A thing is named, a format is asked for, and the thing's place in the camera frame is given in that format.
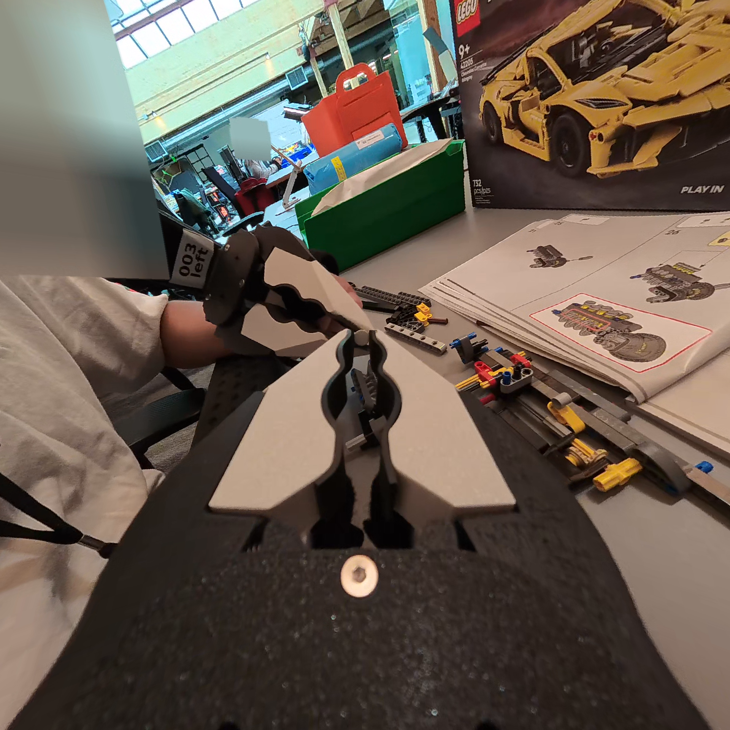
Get red office chair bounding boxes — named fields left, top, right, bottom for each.
left=235, top=177, right=277, bottom=214

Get blue wrapped roll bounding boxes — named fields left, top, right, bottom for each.
left=303, top=122, right=403, bottom=195

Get person's left forearm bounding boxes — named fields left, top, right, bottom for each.
left=161, top=299, right=229, bottom=360

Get light grey long lego bar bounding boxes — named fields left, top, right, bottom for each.
left=385, top=322, right=448, bottom=355

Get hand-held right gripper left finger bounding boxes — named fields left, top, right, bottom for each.
left=208, top=330, right=354, bottom=534

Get white desk lamp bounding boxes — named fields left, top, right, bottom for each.
left=273, top=145, right=304, bottom=209

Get green plastic bin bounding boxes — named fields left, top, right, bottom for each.
left=295, top=140, right=467, bottom=271

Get lego instruction booklet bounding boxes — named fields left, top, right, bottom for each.
left=419, top=211, right=730, bottom=446

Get pile of lego beams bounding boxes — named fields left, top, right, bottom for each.
left=345, top=282, right=448, bottom=334

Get black harness strap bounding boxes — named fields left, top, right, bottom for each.
left=0, top=473, right=115, bottom=560

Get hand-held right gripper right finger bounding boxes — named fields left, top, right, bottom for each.
left=368, top=331, right=517, bottom=528

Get grey lego gear assembly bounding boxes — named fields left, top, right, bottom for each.
left=345, top=365, right=390, bottom=454

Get white paper bag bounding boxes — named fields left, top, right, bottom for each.
left=311, top=138, right=454, bottom=217

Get long lego chassis assembly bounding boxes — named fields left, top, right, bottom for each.
left=449, top=333, right=730, bottom=508

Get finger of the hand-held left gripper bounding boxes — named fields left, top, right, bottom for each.
left=263, top=247, right=375, bottom=333
left=240, top=302, right=330, bottom=357

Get person's white shirt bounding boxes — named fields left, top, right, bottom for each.
left=0, top=275, right=172, bottom=714

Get black perforated foam pad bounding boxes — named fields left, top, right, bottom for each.
left=194, top=356, right=297, bottom=446

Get yellow car lego set box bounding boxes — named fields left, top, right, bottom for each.
left=451, top=0, right=730, bottom=212

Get person's left hand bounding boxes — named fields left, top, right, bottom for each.
left=333, top=273, right=366, bottom=309

